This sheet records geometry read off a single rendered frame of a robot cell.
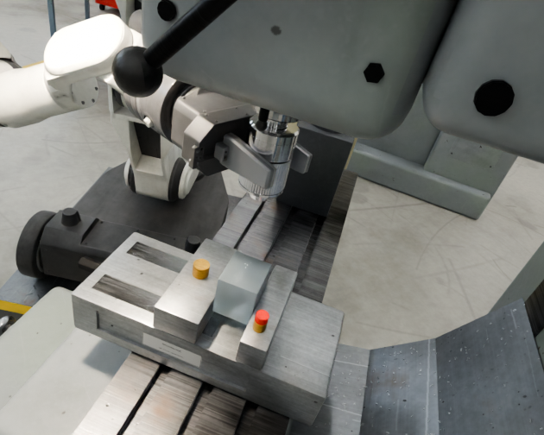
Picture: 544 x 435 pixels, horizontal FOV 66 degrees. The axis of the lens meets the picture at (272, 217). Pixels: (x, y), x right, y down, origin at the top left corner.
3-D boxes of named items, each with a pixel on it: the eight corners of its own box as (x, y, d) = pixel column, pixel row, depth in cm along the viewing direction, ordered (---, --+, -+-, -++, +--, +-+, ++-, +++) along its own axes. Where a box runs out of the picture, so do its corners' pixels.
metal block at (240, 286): (211, 311, 54) (218, 279, 51) (229, 281, 59) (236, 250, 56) (249, 325, 54) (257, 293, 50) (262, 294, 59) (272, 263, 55)
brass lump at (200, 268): (188, 275, 55) (190, 266, 54) (196, 266, 57) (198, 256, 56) (204, 281, 55) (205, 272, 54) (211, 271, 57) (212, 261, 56)
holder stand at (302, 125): (275, 201, 94) (296, 118, 82) (295, 160, 112) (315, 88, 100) (326, 217, 93) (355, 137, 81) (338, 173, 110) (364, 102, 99)
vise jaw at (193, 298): (151, 327, 52) (153, 305, 50) (203, 256, 64) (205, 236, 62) (195, 345, 52) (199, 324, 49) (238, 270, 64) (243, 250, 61)
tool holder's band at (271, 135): (254, 143, 36) (256, 133, 35) (243, 120, 40) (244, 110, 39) (304, 147, 38) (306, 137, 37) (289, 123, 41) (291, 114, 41)
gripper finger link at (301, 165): (310, 150, 39) (262, 122, 42) (301, 179, 41) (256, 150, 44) (319, 147, 40) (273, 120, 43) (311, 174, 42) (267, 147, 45)
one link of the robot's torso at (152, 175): (138, 167, 143) (121, 39, 104) (195, 180, 143) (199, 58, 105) (121, 202, 133) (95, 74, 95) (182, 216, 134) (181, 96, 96)
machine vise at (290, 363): (72, 327, 58) (66, 271, 52) (133, 262, 70) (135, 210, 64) (311, 428, 54) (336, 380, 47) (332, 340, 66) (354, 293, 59)
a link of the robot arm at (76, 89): (117, 54, 43) (21, 82, 48) (167, 99, 51) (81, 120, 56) (123, 3, 45) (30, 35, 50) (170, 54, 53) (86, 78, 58)
